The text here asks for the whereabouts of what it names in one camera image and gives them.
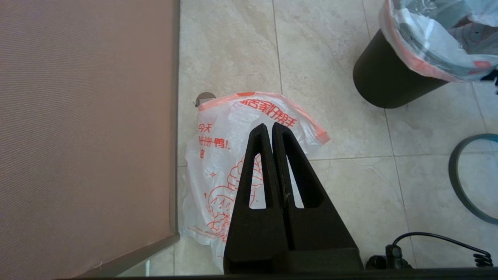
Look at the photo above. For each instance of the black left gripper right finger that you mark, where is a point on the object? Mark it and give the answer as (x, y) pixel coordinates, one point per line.
(319, 233)

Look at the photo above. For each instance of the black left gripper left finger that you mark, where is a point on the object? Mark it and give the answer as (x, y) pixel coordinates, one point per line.
(253, 233)

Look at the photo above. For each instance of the white red-print trash bag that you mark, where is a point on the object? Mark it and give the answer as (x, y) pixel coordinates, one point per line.
(218, 167)
(408, 39)

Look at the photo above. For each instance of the black round trash bin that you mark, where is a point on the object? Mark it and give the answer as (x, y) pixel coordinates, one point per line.
(385, 81)

